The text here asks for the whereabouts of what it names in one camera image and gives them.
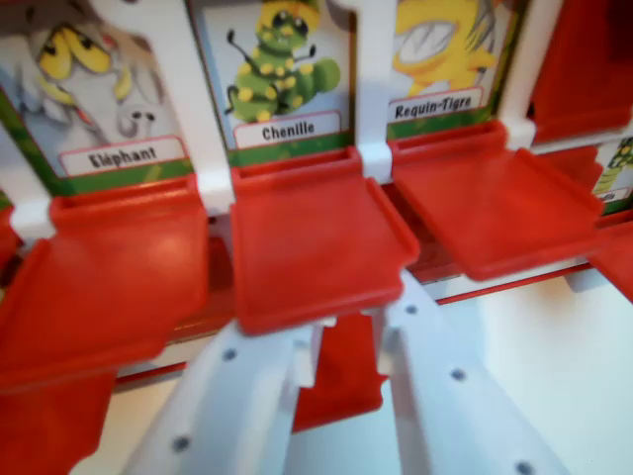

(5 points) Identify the Chenille picture card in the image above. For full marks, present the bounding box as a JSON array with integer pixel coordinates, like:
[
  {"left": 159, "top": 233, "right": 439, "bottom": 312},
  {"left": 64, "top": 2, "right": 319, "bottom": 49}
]
[{"left": 189, "top": 0, "right": 358, "bottom": 169}]

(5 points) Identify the Requin-Tigre picture card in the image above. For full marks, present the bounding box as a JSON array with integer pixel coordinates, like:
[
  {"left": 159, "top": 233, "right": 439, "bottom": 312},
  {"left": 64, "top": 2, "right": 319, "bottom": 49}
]
[{"left": 385, "top": 0, "right": 526, "bottom": 143}]

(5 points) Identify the red and white game board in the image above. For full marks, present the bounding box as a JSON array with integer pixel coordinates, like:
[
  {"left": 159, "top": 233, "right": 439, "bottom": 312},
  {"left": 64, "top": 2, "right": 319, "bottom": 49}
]
[{"left": 0, "top": 0, "right": 633, "bottom": 475}]

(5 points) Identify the Elephant picture card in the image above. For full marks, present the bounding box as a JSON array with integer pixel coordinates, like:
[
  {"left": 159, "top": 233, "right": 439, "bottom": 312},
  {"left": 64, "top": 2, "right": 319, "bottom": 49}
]
[{"left": 0, "top": 0, "right": 198, "bottom": 198}]

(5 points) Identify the red flap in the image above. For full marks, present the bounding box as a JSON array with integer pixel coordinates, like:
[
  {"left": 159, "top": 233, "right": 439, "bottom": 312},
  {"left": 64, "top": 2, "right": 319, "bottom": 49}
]
[
  {"left": 0, "top": 174, "right": 213, "bottom": 393},
  {"left": 228, "top": 145, "right": 422, "bottom": 338},
  {"left": 387, "top": 120, "right": 607, "bottom": 284}
]

